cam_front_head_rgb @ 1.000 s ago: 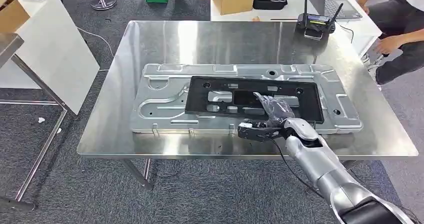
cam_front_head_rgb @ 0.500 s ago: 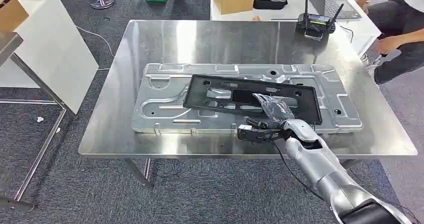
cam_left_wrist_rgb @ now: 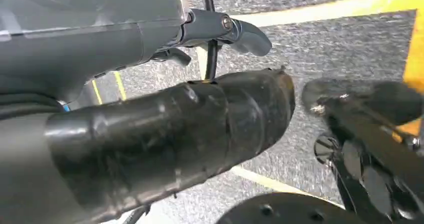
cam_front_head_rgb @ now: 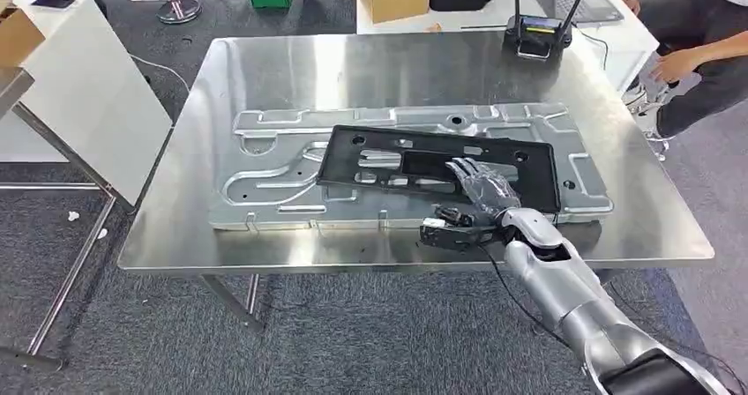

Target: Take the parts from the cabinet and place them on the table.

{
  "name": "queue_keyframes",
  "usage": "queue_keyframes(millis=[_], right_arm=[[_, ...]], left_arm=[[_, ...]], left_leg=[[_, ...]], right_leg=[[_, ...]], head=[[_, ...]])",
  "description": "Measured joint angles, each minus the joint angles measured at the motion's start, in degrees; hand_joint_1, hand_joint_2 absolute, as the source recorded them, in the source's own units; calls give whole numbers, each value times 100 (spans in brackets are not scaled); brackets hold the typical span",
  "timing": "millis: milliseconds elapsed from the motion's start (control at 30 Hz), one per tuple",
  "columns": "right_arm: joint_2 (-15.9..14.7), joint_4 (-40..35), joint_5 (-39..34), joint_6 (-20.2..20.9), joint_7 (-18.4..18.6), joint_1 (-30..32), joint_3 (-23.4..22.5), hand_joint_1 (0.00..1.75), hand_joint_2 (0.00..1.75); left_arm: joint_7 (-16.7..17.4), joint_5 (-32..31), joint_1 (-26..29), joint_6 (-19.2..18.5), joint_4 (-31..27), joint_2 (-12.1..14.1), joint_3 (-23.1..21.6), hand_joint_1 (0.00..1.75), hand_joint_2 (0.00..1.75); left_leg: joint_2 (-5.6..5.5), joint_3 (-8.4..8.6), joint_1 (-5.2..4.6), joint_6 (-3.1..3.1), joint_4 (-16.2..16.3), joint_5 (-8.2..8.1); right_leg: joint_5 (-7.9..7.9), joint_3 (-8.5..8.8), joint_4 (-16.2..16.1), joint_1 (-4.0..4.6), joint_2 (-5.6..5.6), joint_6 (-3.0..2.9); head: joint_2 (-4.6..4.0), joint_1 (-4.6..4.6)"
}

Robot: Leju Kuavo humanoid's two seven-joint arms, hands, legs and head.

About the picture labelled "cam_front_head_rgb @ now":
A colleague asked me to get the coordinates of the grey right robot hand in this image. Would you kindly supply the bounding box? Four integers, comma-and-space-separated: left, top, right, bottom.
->
445, 156, 522, 220

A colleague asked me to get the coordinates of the chrome chair base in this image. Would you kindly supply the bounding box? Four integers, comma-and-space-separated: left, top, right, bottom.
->
621, 81, 674, 163

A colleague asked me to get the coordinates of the black plastic panel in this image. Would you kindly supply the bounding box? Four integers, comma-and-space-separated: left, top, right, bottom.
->
314, 123, 563, 216

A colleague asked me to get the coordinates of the white desk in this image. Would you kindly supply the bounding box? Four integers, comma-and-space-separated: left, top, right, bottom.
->
355, 0, 661, 93

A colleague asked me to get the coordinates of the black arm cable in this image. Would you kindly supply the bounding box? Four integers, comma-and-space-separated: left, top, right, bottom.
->
477, 244, 587, 354

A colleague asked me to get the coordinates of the stamped sheet metal panel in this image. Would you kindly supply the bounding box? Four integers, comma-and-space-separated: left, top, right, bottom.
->
207, 101, 616, 232

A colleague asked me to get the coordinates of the person's hand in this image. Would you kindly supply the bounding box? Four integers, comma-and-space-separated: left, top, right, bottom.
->
648, 48, 703, 85

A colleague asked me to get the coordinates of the white floor cable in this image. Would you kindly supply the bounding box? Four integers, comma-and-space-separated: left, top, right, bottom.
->
129, 52, 192, 97

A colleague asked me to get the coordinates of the black router cable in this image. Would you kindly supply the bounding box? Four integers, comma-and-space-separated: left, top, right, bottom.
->
574, 26, 610, 71

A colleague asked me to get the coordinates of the white table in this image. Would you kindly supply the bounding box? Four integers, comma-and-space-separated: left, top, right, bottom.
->
0, 0, 174, 208

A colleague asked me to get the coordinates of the person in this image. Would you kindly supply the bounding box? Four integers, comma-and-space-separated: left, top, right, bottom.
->
616, 0, 748, 140

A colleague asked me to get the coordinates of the black router with antennas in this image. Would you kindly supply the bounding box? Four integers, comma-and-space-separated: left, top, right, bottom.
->
501, 0, 585, 63

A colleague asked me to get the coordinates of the steel frame table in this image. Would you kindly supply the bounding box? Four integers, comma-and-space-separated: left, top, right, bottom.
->
0, 67, 137, 372

